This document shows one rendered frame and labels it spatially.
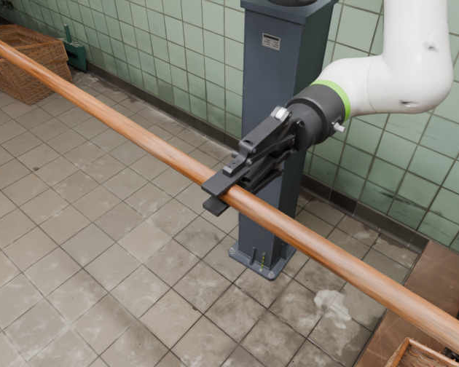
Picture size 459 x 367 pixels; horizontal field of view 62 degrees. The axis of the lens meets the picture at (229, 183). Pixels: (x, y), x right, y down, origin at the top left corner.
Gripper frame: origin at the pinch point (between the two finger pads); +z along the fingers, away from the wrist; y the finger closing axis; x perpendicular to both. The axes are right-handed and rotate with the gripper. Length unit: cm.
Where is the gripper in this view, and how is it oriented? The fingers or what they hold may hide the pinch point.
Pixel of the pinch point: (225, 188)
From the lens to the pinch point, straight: 54.7
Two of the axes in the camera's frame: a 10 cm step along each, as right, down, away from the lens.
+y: 0.0, 7.0, 7.1
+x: -7.6, -4.6, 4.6
